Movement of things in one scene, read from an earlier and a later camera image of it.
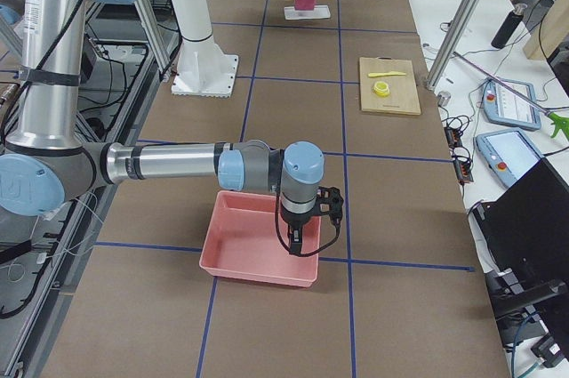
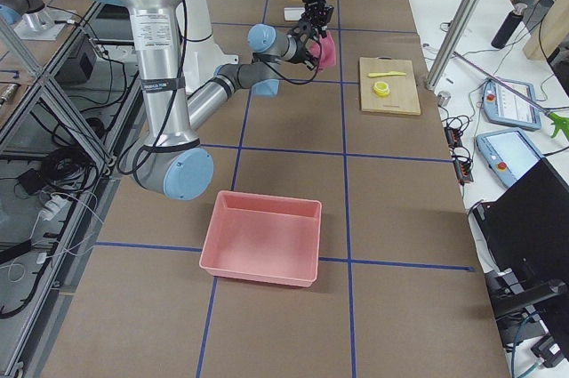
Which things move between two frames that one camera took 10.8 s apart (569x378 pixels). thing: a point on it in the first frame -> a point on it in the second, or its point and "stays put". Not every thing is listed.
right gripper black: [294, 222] -> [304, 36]
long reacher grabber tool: [558, 120] stays put
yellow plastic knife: [371, 75] stays put
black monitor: [525, 227] stays put
